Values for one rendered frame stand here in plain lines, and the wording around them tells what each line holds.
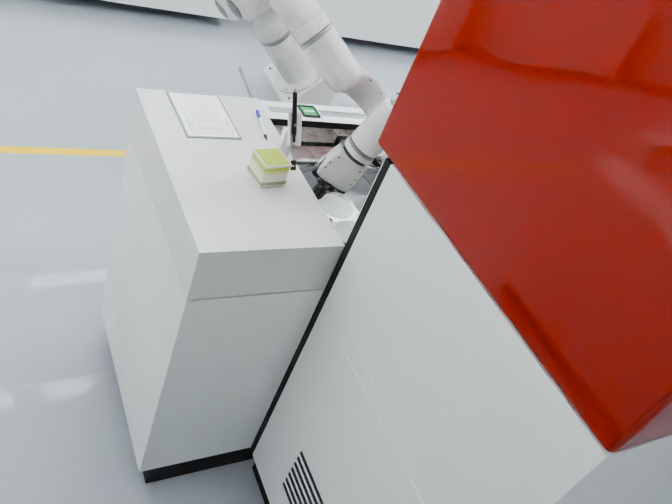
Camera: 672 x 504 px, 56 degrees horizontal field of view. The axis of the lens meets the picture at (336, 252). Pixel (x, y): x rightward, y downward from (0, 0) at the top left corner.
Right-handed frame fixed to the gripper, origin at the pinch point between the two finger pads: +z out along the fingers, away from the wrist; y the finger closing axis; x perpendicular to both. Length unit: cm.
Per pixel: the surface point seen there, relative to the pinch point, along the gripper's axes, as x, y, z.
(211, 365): 34, 2, 39
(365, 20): -345, -71, 48
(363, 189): -11.8, -14.1, -2.4
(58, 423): 24, 18, 105
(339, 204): -1.1, -7.3, 0.0
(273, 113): -27.4, 15.7, 2.0
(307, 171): -12.5, 1.6, 3.3
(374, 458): 60, -29, 14
